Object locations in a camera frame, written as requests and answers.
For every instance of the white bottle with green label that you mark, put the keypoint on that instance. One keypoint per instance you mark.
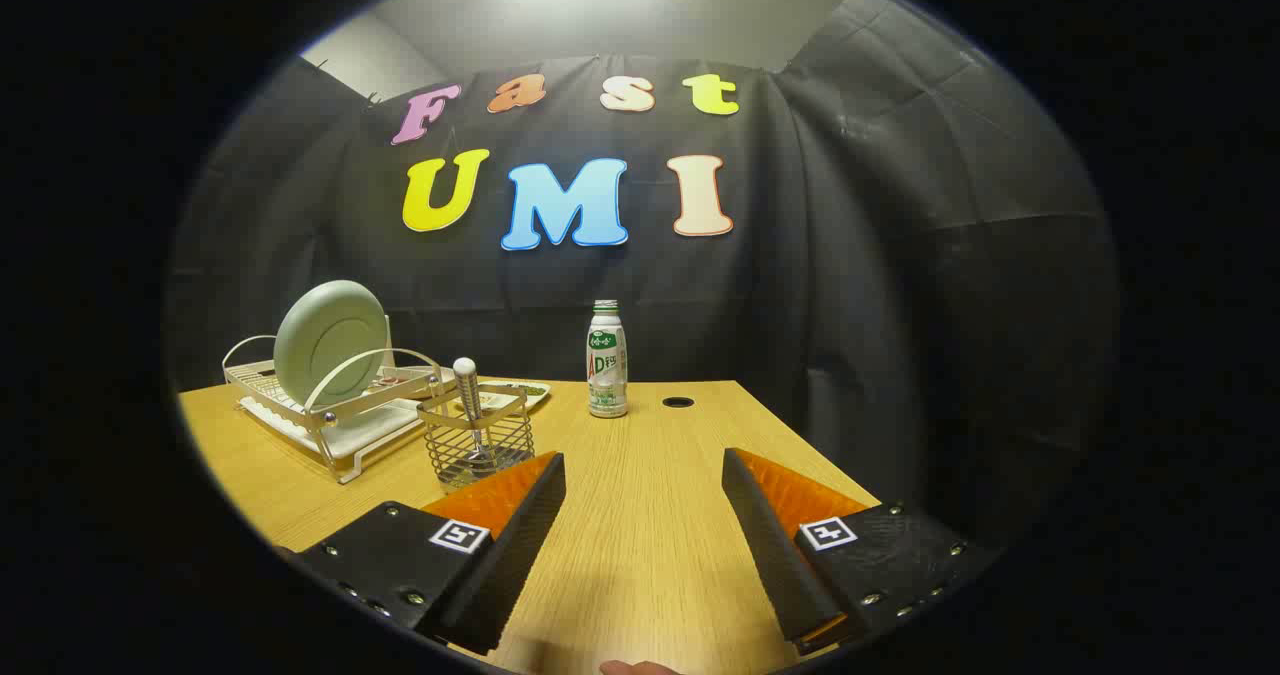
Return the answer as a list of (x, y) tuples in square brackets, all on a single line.
[(607, 375)]

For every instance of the metal spoon with white knob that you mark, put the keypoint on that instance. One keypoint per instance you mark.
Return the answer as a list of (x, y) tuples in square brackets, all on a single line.
[(468, 380)]

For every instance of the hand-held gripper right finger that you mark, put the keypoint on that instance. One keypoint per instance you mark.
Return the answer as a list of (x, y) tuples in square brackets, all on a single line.
[(770, 545)]

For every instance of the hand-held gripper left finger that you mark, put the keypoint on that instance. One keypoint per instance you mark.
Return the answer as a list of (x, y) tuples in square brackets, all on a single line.
[(520, 545)]

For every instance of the white divided snack tray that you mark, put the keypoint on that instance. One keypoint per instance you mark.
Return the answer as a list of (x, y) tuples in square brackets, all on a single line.
[(522, 392)]

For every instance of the pale green plate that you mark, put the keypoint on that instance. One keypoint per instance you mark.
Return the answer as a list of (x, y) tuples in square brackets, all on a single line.
[(330, 340)]

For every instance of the black backdrop cloth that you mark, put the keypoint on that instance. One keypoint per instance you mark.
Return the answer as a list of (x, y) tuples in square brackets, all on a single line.
[(850, 255)]

